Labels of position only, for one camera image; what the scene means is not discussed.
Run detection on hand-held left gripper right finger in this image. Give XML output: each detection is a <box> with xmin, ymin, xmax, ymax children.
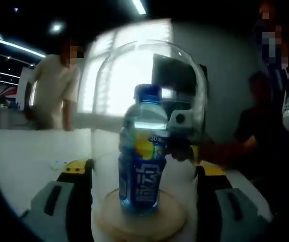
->
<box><xmin>196</xmin><ymin>161</ymin><xmax>274</xmax><ymax>242</ymax></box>

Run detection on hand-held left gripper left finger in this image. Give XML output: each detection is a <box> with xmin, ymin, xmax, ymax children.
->
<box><xmin>21</xmin><ymin>158</ymin><xmax>94</xmax><ymax>242</ymax></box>

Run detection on blue Mizone drink bottle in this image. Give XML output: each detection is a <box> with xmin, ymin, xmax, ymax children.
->
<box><xmin>118</xmin><ymin>84</ymin><xmax>169</xmax><ymax>218</ymax></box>

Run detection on round wooden cover base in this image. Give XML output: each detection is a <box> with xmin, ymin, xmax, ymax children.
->
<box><xmin>95</xmin><ymin>188</ymin><xmax>188</xmax><ymax>235</ymax></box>

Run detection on clear glass dome cover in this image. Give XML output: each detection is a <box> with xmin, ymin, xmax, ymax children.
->
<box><xmin>91</xmin><ymin>38</ymin><xmax>208</xmax><ymax>242</ymax></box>

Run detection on person in dark clothing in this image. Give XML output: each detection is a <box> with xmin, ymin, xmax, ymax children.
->
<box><xmin>235</xmin><ymin>70</ymin><xmax>289</xmax><ymax>202</ymax></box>

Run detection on white window blinds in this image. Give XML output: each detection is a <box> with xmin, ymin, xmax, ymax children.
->
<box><xmin>83</xmin><ymin>19</ymin><xmax>173</xmax><ymax>115</ymax></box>

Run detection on long ceiling strip light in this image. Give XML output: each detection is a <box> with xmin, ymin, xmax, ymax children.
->
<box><xmin>131</xmin><ymin>0</ymin><xmax>147</xmax><ymax>16</ymax></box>
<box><xmin>0</xmin><ymin>37</ymin><xmax>46</xmax><ymax>58</ymax></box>

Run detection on round ceiling light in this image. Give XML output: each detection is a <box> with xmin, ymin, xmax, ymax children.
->
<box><xmin>49</xmin><ymin>20</ymin><xmax>65</xmax><ymax>34</ymax></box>

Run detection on black wall monitor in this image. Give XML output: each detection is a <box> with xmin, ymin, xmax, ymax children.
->
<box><xmin>151</xmin><ymin>53</ymin><xmax>208</xmax><ymax>100</ymax></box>

